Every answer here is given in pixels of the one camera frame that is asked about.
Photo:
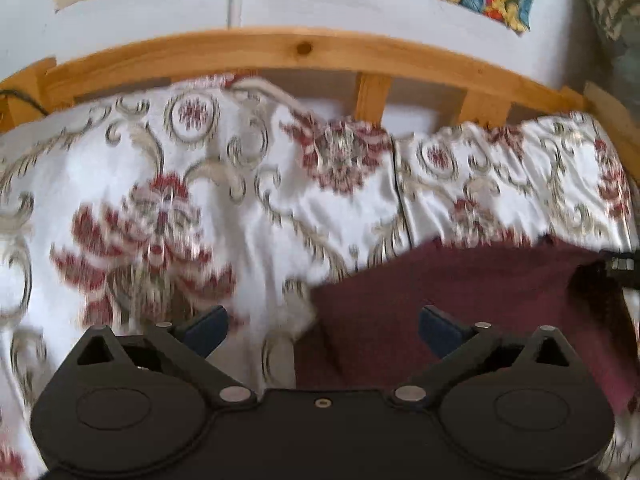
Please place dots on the white floral satin blanket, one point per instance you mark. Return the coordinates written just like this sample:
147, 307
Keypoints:
100, 160

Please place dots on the maroon long-sleeve shirt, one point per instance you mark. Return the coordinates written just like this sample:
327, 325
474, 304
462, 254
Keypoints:
450, 280

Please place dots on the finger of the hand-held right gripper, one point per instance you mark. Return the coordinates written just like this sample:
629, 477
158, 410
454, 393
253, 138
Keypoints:
622, 266

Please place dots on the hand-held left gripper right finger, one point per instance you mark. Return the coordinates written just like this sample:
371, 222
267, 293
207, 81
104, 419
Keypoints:
441, 332

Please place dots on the wooden bed frame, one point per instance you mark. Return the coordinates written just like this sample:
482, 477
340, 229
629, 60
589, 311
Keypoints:
200, 55

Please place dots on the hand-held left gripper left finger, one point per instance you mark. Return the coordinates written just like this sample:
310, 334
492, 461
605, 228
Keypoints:
205, 332

